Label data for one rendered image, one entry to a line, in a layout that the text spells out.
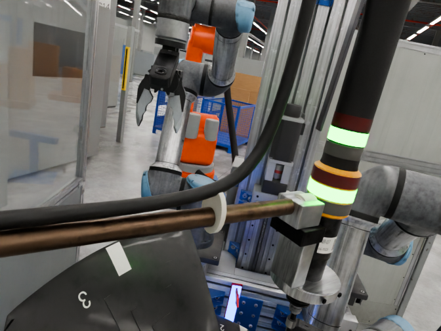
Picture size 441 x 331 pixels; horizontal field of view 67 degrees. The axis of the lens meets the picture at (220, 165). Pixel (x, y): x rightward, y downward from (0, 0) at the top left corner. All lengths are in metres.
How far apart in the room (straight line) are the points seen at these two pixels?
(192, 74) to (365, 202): 0.73
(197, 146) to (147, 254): 3.91
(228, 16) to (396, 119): 1.67
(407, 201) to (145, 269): 0.56
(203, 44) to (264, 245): 3.32
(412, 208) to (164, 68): 0.59
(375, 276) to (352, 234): 1.99
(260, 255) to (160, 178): 0.50
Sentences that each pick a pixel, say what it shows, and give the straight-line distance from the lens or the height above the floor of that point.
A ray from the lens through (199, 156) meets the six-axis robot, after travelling 4.32.
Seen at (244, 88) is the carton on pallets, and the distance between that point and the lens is 8.42.
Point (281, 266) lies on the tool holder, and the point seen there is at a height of 1.48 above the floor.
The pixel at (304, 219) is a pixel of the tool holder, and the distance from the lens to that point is 0.29.
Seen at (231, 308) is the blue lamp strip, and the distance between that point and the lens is 0.83.
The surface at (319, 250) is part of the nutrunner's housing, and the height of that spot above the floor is 1.50.
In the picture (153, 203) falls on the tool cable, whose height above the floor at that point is 1.56.
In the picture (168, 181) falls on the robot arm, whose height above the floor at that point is 1.25.
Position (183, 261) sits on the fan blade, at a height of 1.41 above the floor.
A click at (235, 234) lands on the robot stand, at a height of 1.02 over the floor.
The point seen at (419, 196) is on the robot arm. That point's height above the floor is 1.47.
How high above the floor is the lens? 1.65
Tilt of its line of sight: 16 degrees down
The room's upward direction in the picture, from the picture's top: 11 degrees clockwise
